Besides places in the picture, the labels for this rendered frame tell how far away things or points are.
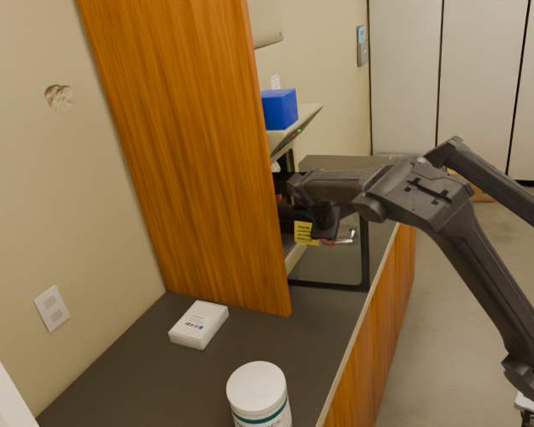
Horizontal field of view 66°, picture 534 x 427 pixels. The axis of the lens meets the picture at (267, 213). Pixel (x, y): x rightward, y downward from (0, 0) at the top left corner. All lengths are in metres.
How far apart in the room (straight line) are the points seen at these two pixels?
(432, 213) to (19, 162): 0.97
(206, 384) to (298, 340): 0.29
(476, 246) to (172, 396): 0.87
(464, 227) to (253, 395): 0.57
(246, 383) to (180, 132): 0.67
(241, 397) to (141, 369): 0.44
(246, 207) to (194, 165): 0.19
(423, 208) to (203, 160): 0.73
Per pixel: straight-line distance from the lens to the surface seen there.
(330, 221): 1.06
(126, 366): 1.34
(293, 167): 1.50
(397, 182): 0.60
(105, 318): 1.43
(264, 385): 0.95
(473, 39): 4.09
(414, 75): 4.17
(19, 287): 1.23
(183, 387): 1.21
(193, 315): 1.35
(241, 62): 1.01
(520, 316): 0.70
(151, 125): 1.23
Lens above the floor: 1.81
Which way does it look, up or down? 27 degrees down
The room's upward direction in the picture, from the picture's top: 9 degrees counter-clockwise
